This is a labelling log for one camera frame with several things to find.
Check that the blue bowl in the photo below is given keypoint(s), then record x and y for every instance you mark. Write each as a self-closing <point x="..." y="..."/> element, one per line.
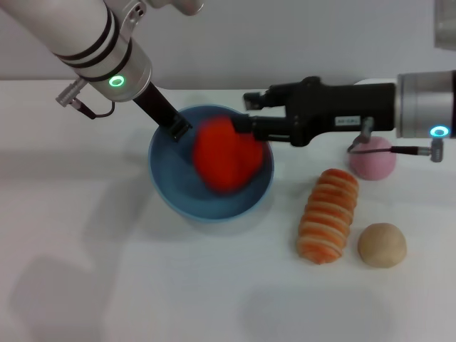
<point x="178" y="185"/>

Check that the orange striped bread roll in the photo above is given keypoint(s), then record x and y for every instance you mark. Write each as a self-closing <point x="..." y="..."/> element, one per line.
<point x="327" y="217"/>

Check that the tan round bun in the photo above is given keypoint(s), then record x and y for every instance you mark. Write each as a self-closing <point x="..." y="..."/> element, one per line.
<point x="381" y="246"/>

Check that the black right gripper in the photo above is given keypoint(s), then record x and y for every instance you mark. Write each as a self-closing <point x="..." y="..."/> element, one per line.
<point x="338" y="107"/>

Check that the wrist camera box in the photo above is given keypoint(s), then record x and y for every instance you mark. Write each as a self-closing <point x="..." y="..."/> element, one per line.
<point x="178" y="5"/>
<point x="445" y="25"/>

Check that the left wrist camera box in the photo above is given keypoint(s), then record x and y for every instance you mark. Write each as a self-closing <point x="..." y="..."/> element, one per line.
<point x="178" y="5"/>

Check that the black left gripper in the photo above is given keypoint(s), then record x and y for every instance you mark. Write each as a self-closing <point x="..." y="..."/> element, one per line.
<point x="155" y="105"/>

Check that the orange fruit with stem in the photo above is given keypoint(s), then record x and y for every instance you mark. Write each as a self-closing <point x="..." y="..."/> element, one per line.
<point x="224" y="160"/>

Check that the pink round bun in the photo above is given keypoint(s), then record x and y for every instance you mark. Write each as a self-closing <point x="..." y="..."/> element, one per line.
<point x="372" y="164"/>

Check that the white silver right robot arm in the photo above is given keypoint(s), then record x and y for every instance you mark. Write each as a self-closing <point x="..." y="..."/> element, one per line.
<point x="424" y="103"/>

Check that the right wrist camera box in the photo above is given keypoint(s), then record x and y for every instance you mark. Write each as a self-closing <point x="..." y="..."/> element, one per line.
<point x="445" y="25"/>

